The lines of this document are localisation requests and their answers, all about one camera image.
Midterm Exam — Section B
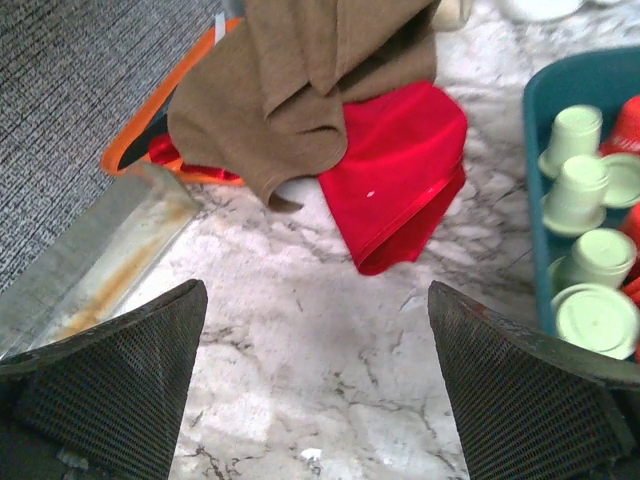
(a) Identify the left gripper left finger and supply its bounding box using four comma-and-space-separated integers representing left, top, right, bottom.
1, 280, 207, 479

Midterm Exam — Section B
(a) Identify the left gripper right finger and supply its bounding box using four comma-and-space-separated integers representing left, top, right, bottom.
428, 281, 639, 479

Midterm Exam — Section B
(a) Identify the green coffee capsule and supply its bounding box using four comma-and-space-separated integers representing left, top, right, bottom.
541, 155, 609, 238
551, 283, 639, 360
538, 104, 603, 179

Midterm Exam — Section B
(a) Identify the red cloth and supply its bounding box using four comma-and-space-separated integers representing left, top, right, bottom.
148, 79, 469, 277

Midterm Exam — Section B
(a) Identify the teal storage basket tray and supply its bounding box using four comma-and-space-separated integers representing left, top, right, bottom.
522, 46, 639, 336

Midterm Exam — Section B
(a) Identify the brown cloth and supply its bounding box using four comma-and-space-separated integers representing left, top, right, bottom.
168, 0, 438, 212

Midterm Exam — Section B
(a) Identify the red coffee capsule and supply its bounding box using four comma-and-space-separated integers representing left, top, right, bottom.
600, 95, 640, 156

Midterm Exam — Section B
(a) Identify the orange tray with knives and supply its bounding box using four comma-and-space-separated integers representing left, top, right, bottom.
100, 14, 244, 186

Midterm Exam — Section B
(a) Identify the white striped bowl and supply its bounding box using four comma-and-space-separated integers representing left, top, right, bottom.
498, 0, 583, 23

